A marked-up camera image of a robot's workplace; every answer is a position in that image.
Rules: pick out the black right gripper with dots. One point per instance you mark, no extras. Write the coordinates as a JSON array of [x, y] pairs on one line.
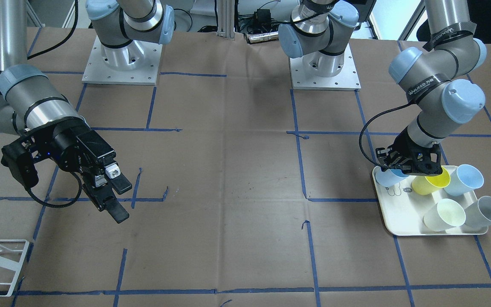
[[67, 143]]

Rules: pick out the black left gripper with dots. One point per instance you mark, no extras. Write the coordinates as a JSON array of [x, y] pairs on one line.
[[408, 143]]

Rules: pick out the light blue cup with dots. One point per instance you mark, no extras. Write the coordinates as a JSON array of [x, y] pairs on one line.
[[390, 177], [464, 179]]

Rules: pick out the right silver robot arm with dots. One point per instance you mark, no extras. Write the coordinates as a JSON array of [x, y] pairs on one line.
[[27, 97]]

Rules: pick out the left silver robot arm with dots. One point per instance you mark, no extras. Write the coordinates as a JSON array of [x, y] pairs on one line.
[[430, 77]]

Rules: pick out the yellow plastic cup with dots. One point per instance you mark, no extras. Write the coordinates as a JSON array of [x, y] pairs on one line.
[[425, 185]]

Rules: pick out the light blue cup front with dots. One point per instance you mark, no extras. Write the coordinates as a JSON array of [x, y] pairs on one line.
[[464, 179]]

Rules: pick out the cream white plastic cup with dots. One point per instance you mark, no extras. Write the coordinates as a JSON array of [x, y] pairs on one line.
[[446, 214]]

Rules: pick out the grey plastic cup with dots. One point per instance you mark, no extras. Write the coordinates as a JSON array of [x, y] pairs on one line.
[[478, 214]]

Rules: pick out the cream plastic tray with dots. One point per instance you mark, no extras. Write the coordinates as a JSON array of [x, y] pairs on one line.
[[403, 209]]

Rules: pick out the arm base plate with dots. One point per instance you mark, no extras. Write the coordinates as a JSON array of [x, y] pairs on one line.
[[318, 71], [134, 64]]

